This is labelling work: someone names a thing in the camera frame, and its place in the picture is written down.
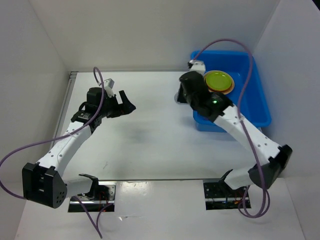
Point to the brown woven bamboo tray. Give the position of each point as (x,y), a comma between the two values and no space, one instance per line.
(228,91)

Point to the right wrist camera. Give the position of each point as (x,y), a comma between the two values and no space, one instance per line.
(197,66)

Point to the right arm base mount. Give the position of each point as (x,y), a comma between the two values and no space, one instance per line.
(218,196)

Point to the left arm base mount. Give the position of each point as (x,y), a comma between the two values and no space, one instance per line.
(103,200)

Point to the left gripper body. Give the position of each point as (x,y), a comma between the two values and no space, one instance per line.
(111,108)

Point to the blue cup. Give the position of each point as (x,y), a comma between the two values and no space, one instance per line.
(179,98)

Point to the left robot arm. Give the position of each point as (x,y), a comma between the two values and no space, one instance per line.
(42,182)

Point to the blue plastic bin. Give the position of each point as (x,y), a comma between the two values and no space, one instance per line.
(235,63)

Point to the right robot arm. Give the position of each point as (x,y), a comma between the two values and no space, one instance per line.
(220,110)

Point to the green plate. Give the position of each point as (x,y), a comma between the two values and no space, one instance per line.
(218,80)

